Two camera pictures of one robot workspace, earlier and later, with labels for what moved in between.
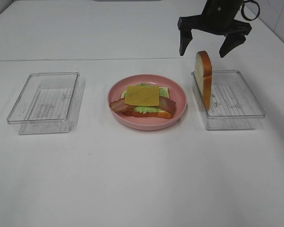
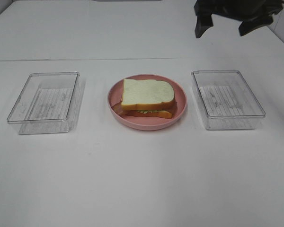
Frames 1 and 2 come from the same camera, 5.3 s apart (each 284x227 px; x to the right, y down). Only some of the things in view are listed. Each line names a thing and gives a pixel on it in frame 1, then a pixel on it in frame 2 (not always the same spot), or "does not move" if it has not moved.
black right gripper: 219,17 -> 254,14
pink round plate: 145,123 does not move
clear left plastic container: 53,102 does not move
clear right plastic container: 233,105 does not move
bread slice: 203,71 -> 147,94
